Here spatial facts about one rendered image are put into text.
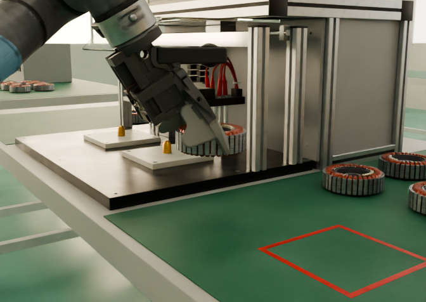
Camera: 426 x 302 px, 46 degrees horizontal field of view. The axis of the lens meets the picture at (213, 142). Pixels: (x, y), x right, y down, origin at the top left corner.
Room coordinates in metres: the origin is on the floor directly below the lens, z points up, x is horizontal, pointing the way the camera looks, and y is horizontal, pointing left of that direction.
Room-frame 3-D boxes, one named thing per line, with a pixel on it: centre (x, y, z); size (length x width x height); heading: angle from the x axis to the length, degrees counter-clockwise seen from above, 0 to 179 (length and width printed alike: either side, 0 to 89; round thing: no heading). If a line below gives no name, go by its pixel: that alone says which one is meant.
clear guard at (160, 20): (1.04, 0.07, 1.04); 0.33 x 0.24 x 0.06; 124
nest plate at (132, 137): (1.27, 0.24, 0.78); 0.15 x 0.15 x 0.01; 34
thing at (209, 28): (1.20, -0.02, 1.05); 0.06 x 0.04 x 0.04; 34
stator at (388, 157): (1.01, -0.40, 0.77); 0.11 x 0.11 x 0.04
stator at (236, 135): (0.77, 0.00, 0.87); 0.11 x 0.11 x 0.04
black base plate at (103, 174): (1.18, 0.16, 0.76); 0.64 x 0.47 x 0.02; 34
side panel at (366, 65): (1.13, -0.34, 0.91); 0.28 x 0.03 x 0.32; 124
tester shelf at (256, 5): (1.35, -0.09, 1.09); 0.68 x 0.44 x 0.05; 34
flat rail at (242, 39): (1.23, 0.09, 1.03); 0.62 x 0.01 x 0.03; 34
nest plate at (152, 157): (1.07, 0.10, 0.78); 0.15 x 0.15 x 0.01; 34
